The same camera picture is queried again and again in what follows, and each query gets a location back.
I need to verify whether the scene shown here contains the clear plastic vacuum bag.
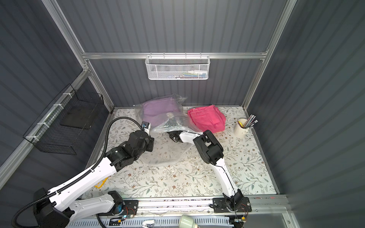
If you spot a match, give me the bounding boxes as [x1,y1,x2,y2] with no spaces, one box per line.
[135,94,202,166]

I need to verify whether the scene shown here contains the pink cloth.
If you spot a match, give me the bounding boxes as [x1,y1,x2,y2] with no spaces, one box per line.
[187,105,226,133]

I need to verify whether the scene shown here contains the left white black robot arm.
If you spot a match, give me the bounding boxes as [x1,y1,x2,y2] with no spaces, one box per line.
[33,130,154,228]

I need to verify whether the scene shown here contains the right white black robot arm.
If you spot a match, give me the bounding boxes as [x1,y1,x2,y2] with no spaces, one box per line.
[168,130,244,211]

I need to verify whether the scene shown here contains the white round bag valve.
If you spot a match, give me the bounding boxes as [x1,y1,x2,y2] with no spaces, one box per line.
[166,113,175,118]

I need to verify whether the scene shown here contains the folded purple cloth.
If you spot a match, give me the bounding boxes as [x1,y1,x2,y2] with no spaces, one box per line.
[139,97,182,127]

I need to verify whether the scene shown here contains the yellow object on mat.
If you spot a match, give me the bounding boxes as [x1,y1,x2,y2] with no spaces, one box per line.
[94,177,109,189]

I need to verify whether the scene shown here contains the items in white basket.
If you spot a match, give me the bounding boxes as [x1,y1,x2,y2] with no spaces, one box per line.
[166,70,208,79]

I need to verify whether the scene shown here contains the white pen cup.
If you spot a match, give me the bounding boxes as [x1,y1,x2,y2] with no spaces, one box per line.
[233,119,250,139]

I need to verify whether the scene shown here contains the floral table mat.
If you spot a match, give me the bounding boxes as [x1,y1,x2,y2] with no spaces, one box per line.
[83,106,276,199]

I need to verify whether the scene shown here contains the bundle of pens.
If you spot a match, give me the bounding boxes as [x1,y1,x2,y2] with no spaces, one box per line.
[244,115,257,128]

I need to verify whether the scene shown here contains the pale green lamp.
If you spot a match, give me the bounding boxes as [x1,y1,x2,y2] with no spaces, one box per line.
[178,215,199,228]

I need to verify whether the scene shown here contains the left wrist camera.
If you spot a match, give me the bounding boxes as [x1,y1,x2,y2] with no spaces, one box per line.
[141,121,151,135]

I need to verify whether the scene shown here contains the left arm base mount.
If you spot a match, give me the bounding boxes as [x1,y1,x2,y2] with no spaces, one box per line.
[99,200,139,217]

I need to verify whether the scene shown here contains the white wire mesh basket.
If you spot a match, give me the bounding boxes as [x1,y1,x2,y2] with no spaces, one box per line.
[145,57,211,80]

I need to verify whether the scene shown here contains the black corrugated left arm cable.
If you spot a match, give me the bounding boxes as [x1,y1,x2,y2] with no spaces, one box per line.
[11,116,143,228]

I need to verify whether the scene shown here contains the black wire mesh basket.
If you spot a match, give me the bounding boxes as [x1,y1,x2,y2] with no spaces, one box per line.
[23,85,105,155]

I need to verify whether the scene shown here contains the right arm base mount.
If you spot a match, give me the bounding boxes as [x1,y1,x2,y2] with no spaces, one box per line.
[209,197,252,213]

